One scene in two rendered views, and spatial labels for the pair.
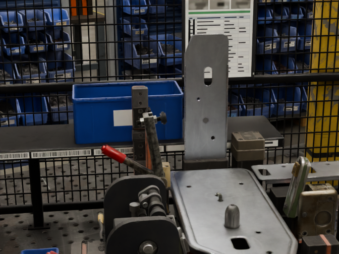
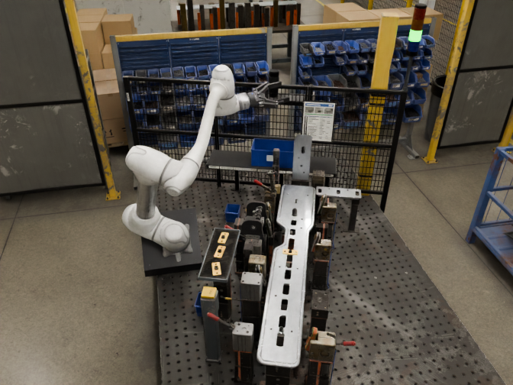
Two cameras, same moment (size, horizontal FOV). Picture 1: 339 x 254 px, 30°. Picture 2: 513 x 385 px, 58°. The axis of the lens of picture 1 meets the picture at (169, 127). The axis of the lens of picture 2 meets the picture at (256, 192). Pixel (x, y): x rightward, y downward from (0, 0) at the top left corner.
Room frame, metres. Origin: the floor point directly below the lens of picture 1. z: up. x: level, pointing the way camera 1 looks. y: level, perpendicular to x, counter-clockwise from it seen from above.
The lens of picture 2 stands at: (-1.01, -0.47, 2.71)
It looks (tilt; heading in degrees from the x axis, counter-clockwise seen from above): 35 degrees down; 15
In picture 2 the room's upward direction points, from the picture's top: straight up
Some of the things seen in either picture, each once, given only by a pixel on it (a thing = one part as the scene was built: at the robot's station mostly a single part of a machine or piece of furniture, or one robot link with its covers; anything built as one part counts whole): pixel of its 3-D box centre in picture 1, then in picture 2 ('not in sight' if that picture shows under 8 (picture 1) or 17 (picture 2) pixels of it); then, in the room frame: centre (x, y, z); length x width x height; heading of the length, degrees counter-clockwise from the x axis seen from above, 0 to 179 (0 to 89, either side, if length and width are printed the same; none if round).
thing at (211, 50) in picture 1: (206, 99); (301, 158); (1.60, -0.10, 1.17); 0.12 x 0.01 x 0.34; 97
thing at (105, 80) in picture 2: not in sight; (94, 93); (3.56, 2.73, 0.52); 1.21 x 0.81 x 1.05; 30
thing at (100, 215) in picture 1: (101, 226); not in sight; (1.03, 0.12, 1.09); 0.10 x 0.01 x 0.01; 7
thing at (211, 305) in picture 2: not in sight; (211, 326); (0.34, 0.10, 0.92); 0.08 x 0.08 x 0.44; 7
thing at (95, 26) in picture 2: not in sight; (108, 56); (4.87, 3.26, 0.52); 1.20 x 0.80 x 1.05; 23
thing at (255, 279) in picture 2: not in sight; (251, 306); (0.52, -0.04, 0.90); 0.13 x 0.10 x 0.41; 97
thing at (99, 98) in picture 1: (127, 111); (273, 153); (1.74, 0.12, 1.10); 0.30 x 0.17 x 0.13; 97
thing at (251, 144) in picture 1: (245, 196); (316, 195); (1.62, -0.21, 0.88); 0.08 x 0.08 x 0.36; 7
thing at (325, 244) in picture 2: not in sight; (321, 264); (0.95, -0.34, 0.87); 0.12 x 0.09 x 0.35; 97
